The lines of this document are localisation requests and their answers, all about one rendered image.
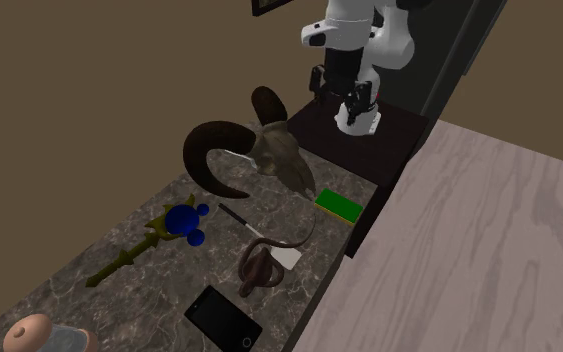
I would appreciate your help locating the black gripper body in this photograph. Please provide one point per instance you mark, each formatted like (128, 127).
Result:
(342, 66)

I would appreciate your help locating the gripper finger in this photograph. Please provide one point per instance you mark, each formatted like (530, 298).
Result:
(360, 100)
(316, 80)

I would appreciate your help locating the dark framed wall picture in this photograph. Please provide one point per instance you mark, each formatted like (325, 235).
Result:
(266, 5)

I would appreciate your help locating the grey jar with tan lid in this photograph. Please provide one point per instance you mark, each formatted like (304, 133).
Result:
(30, 334)

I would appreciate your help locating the ram skull with brown horns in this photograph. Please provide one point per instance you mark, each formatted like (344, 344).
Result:
(271, 151)

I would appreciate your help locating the black smartphone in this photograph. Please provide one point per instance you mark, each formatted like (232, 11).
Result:
(222, 319)

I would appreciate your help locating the dark door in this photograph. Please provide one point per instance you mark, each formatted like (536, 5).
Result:
(437, 58)

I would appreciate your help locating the dark robot stand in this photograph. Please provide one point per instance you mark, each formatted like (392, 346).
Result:
(359, 146)

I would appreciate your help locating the olive sceptre with blue orbs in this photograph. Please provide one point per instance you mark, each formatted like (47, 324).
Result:
(181, 220)

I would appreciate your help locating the green and yellow sponge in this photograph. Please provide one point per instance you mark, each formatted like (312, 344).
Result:
(339, 206)

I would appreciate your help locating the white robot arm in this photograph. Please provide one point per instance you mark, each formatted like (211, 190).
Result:
(388, 44)

